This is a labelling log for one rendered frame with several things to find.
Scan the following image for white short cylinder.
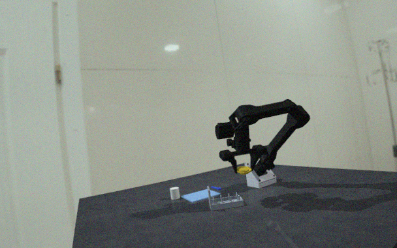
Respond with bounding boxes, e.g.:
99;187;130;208
170;187;180;200

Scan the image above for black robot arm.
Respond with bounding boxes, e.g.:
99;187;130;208
215;99;310;176

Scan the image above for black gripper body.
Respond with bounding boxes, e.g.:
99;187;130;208
219;136;267;162

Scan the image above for yellow plate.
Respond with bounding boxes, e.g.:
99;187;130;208
237;166;252;175

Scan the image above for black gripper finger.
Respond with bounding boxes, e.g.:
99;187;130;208
229;159;237;174
249;154;262;171

